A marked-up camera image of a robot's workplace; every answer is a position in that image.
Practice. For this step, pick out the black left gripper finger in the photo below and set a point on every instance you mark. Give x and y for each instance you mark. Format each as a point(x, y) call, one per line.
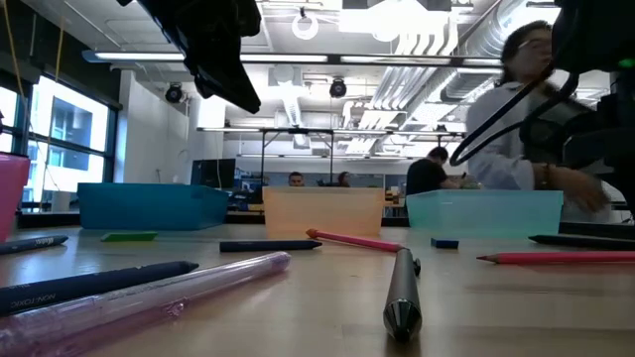
point(233, 84)

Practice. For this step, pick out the black pen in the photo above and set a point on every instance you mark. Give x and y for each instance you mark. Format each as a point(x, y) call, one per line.
point(402, 297)
point(585, 241)

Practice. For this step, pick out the black marker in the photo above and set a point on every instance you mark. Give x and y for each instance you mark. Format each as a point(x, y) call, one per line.
point(268, 246)

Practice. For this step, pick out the blue eraser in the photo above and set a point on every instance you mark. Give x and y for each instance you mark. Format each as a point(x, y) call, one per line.
point(444, 243)

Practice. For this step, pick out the purple transparent pen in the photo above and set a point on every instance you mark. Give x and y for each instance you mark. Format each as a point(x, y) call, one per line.
point(149, 302)

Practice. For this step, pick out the blue pen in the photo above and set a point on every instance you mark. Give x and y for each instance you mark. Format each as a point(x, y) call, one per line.
point(35, 244)

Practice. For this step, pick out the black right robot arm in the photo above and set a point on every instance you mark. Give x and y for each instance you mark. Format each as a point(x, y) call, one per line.
point(595, 30)

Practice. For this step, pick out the black bar with light strips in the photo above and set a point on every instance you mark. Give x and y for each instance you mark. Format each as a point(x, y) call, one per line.
point(297, 58)

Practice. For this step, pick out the distant bar with light strips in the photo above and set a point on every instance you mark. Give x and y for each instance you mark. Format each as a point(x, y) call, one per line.
point(297, 130)

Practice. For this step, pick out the person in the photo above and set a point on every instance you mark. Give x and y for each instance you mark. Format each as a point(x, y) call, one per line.
point(296, 179)
point(343, 179)
point(501, 149)
point(424, 178)

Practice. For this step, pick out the black computer monitor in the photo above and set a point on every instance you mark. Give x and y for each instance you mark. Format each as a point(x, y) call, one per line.
point(213, 173)

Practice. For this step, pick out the mint green plastic bin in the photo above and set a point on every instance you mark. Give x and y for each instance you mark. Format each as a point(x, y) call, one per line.
point(486, 213)

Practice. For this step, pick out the blue plastic bin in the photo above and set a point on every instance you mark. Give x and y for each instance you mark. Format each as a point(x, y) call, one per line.
point(149, 205)

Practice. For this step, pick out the orange translucent plastic bin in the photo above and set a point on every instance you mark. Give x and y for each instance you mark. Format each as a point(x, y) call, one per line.
point(322, 210)

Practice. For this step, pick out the white ceiling pipes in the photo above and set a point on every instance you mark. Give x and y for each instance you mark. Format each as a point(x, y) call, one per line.
point(402, 84)

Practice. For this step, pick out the large glass window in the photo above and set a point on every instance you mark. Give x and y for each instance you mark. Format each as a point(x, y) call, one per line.
point(69, 149)

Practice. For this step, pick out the pink plastic cup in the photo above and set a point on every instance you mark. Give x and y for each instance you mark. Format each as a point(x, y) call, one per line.
point(12, 198)

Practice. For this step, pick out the dark navy marker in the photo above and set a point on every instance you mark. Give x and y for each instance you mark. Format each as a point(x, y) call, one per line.
point(74, 290)

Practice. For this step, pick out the black round ceiling camera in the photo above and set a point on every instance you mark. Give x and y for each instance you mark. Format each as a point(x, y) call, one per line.
point(338, 88)
point(174, 93)

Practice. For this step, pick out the black metal rig frame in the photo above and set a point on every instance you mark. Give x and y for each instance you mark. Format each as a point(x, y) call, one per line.
point(263, 163)

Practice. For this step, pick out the silver corrugated ceiling duct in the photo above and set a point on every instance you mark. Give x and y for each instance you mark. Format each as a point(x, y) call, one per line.
point(476, 44)

